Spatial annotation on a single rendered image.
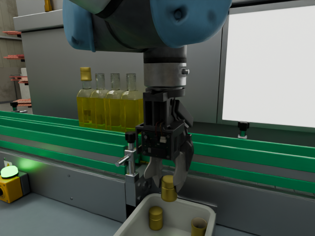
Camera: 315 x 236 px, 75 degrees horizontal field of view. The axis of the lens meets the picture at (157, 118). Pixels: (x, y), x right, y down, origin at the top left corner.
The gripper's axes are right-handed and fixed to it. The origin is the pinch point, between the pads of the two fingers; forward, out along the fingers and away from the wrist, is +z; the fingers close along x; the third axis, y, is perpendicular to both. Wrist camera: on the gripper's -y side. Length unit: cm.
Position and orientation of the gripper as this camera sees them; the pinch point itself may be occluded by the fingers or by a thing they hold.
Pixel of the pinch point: (169, 181)
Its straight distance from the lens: 45.4
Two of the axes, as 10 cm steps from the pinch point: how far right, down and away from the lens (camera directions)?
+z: 0.1, 9.7, 2.3
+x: 9.1, 0.9, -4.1
